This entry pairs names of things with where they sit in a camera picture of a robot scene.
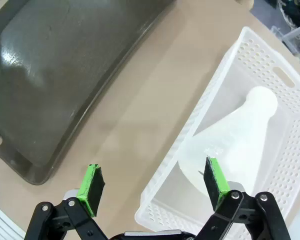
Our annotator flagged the dark grey plastic tray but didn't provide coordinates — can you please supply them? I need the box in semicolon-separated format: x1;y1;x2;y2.
0;0;177;186

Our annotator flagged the ribbed aluminium table rail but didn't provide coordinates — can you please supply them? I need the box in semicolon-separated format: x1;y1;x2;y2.
0;198;26;240

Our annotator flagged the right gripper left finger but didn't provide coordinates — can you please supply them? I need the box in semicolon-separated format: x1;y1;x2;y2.
24;163;108;240

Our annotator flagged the clear plastic storage box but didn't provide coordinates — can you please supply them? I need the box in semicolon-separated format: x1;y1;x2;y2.
271;23;300;56

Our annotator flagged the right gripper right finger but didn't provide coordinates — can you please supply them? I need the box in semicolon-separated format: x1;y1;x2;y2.
194;156;292;240

